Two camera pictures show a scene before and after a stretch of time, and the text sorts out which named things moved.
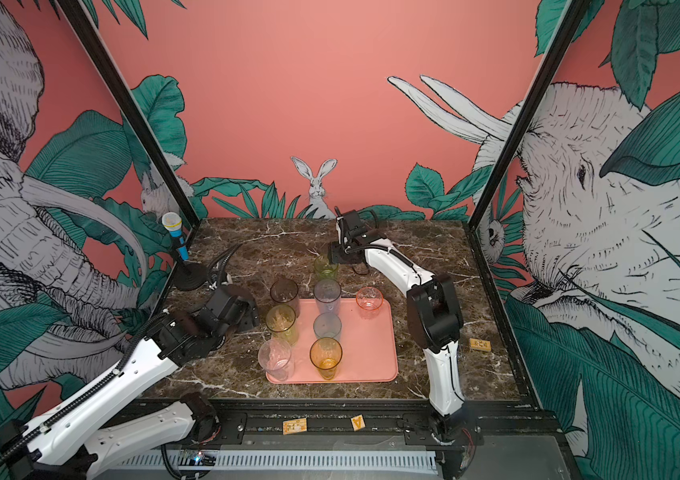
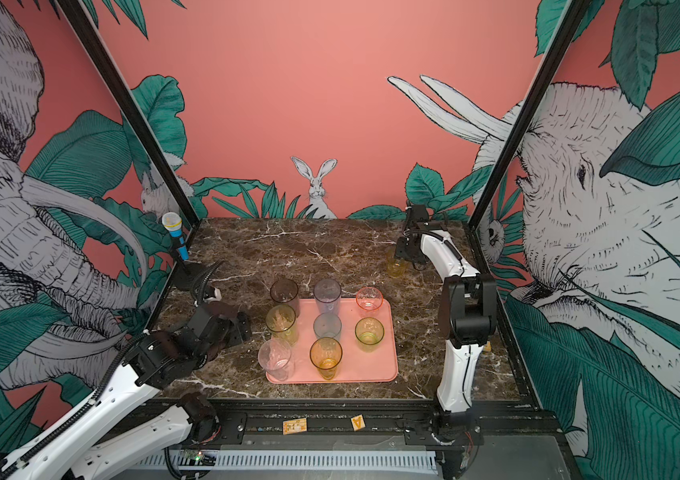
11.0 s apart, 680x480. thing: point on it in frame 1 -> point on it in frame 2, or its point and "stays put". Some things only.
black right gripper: [335, 253] -> [402, 250]
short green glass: [326, 270] -> [369, 333]
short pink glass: [369, 301] stays put
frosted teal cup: [327, 325] stays put
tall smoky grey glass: [285, 291] stays put
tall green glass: [282, 322] stays put
